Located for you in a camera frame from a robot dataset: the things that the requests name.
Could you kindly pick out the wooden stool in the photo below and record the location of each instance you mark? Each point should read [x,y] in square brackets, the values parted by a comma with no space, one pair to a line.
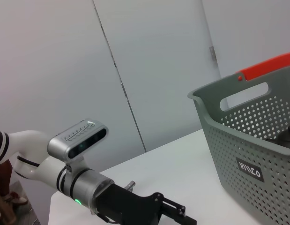
[4,211]

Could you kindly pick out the seated person bare arms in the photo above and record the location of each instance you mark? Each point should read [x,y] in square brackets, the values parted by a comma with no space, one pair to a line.
[5,178]

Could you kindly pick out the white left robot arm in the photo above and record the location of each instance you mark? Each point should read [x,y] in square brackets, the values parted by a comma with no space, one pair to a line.
[84,185]

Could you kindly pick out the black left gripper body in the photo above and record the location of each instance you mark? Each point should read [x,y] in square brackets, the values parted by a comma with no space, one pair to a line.
[126,206]

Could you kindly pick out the grey perforated storage bin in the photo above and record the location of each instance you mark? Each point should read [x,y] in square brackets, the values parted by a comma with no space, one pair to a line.
[240,152]

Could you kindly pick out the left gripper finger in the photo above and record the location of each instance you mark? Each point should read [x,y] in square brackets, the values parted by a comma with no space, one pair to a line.
[188,220]

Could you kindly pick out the dark clay teapot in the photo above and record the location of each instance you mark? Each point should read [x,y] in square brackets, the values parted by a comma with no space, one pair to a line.
[286,138]

